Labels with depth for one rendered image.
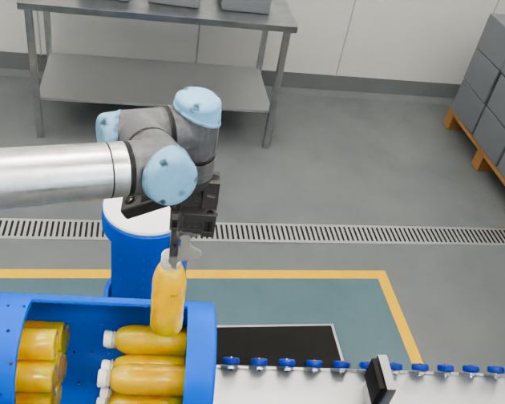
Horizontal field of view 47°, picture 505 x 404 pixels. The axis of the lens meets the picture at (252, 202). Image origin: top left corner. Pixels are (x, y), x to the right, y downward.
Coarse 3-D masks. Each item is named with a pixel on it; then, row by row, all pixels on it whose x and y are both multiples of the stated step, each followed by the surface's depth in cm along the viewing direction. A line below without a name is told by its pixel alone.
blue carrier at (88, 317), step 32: (0, 320) 121; (32, 320) 142; (64, 320) 143; (96, 320) 144; (128, 320) 145; (192, 320) 128; (0, 352) 117; (96, 352) 146; (192, 352) 123; (0, 384) 116; (64, 384) 142; (192, 384) 122
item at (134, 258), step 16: (112, 240) 180; (128, 240) 177; (144, 240) 176; (160, 240) 178; (112, 256) 185; (128, 256) 181; (144, 256) 180; (160, 256) 182; (112, 272) 189; (128, 272) 185; (144, 272) 185; (112, 288) 194; (128, 288) 190; (144, 288) 189
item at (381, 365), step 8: (376, 360) 146; (384, 360) 146; (368, 368) 148; (376, 368) 144; (384, 368) 144; (368, 376) 148; (376, 376) 143; (384, 376) 142; (392, 376) 143; (368, 384) 148; (376, 384) 142; (384, 384) 141; (392, 384) 141; (368, 392) 152; (376, 392) 142; (384, 392) 141; (392, 392) 140; (368, 400) 151; (376, 400) 143; (384, 400) 142
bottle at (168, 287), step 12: (180, 264) 114; (156, 276) 114; (168, 276) 113; (180, 276) 114; (156, 288) 114; (168, 288) 113; (180, 288) 114; (156, 300) 116; (168, 300) 115; (180, 300) 116; (156, 312) 117; (168, 312) 116; (180, 312) 118; (156, 324) 119; (168, 324) 118; (180, 324) 121; (168, 336) 120
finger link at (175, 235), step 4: (172, 220) 104; (176, 220) 104; (172, 224) 103; (176, 224) 103; (172, 228) 102; (176, 228) 103; (172, 232) 103; (176, 232) 103; (172, 236) 103; (176, 236) 103; (172, 240) 104; (176, 240) 104; (172, 244) 105; (176, 244) 104; (172, 248) 105; (176, 248) 106; (172, 252) 106; (176, 252) 107; (172, 256) 107; (176, 256) 107
